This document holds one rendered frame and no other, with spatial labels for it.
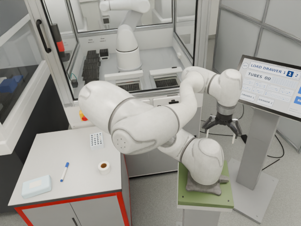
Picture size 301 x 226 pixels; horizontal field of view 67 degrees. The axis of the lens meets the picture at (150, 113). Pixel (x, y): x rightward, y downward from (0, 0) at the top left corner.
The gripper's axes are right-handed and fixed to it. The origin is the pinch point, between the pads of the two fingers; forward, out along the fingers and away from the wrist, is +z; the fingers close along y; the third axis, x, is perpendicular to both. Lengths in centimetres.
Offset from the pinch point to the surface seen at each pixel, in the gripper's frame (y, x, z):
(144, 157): 59, -25, 68
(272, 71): -25, -51, -15
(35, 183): 94, 45, 15
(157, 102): 46, -34, 10
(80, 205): 71, 44, 31
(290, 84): -35, -43, -11
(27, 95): 149, -16, 7
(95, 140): 79, 5, 19
